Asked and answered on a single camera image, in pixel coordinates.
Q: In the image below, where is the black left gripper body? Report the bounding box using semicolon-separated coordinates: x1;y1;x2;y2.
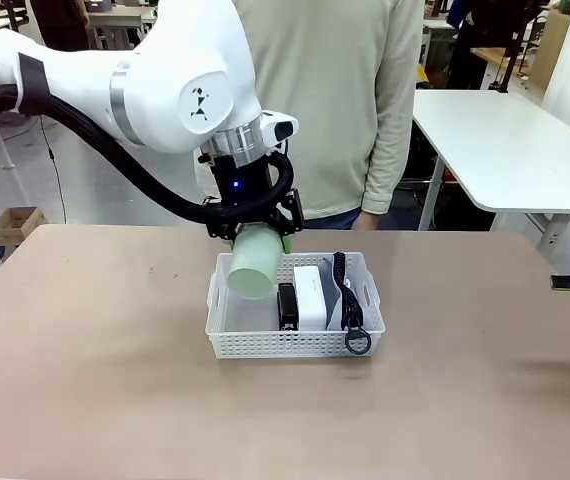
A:
199;151;292;230

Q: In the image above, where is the pale green plastic cup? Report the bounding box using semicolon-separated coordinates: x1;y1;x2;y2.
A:
226;224;287;303

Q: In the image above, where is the white rectangular box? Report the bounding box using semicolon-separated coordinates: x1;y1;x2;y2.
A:
291;265;330;332

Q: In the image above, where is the black stapler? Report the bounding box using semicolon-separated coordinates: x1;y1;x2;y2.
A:
276;281;301;333

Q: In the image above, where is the grey CAMPUS pencil case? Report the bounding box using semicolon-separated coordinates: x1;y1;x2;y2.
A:
320;251;377;357

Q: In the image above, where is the white perforated plastic basket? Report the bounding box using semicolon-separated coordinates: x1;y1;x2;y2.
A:
203;251;387;362

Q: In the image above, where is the person in beige sweater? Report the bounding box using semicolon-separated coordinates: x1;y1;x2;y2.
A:
193;0;425;232

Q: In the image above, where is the large white table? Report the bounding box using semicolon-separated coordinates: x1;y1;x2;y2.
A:
411;88;570;252

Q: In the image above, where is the black stand pole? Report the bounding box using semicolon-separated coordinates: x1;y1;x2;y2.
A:
493;0;539;96

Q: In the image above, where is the grey background workbench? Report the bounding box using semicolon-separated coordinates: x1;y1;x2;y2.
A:
86;5;159;52

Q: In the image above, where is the wooden top desk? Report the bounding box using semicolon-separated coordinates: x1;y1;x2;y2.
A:
469;44;531;92

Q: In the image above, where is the background person in dark clothes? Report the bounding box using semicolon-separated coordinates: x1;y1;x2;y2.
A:
446;0;517;92

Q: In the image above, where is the background person in black trousers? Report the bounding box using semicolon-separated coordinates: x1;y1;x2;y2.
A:
29;0;92;52

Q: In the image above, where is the black braided cable sleeve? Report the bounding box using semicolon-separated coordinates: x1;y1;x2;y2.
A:
0;82;297;227

